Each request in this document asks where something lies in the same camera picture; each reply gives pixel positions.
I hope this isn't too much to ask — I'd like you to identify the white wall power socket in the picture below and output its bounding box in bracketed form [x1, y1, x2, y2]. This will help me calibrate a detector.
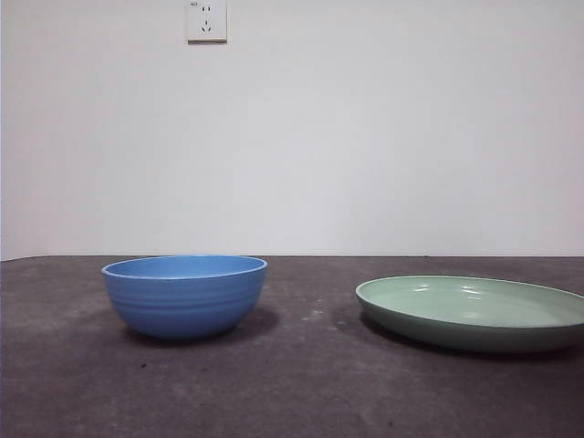
[186, 0, 228, 46]

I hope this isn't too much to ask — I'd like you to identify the green shallow plate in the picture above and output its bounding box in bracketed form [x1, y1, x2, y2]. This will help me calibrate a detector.
[355, 274, 584, 354]

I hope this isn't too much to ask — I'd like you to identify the blue ribbed bowl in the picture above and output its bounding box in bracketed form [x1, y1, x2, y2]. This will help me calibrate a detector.
[100, 255, 268, 339]

